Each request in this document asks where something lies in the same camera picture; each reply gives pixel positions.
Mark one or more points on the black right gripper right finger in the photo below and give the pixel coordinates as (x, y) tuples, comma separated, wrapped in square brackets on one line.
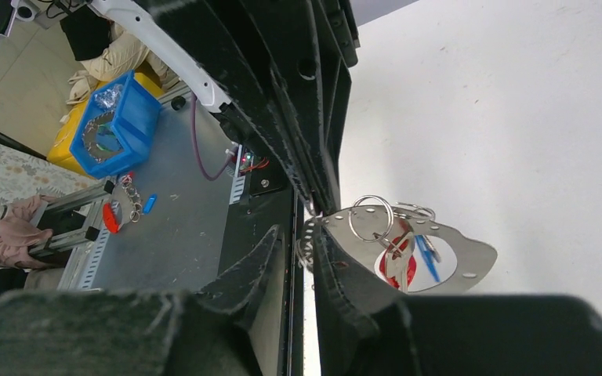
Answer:
[(364, 326)]

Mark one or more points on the blue key tag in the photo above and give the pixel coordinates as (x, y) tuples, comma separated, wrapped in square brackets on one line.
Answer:
[(429, 255)]

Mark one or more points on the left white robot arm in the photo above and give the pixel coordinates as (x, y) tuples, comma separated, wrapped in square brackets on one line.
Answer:
[(135, 17)]

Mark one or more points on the yellow plastic bin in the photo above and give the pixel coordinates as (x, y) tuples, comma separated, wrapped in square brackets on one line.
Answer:
[(83, 87)]

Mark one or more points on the silver key with red tag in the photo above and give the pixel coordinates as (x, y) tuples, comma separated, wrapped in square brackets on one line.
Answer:
[(398, 251)]

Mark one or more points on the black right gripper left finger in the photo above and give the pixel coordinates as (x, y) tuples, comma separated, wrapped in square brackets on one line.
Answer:
[(238, 296)]

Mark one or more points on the blue plastic bin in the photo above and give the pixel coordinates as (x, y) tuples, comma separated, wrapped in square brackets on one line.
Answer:
[(117, 128)]

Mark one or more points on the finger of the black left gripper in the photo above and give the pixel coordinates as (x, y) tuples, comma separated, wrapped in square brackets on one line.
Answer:
[(324, 41), (263, 55)]

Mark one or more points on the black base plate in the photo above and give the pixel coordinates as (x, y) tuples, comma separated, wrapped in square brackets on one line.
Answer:
[(268, 199)]

